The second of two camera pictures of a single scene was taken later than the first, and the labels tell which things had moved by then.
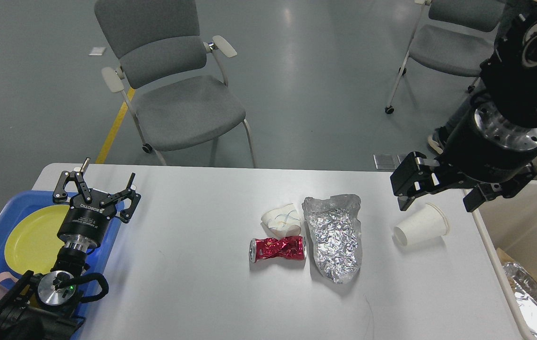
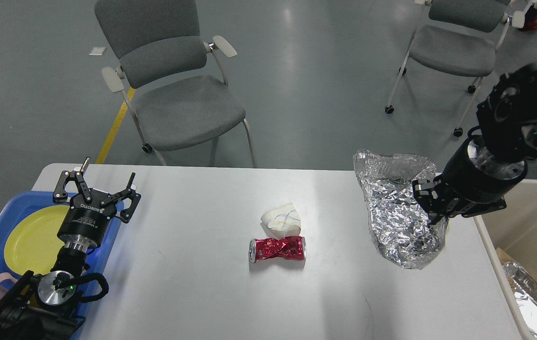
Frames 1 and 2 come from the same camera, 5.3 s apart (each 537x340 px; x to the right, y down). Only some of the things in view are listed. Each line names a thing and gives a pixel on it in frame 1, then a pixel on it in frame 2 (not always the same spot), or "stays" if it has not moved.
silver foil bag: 335,224 -> 397,223
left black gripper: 83,224 stays
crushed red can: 292,247 stays
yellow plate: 34,246 stays
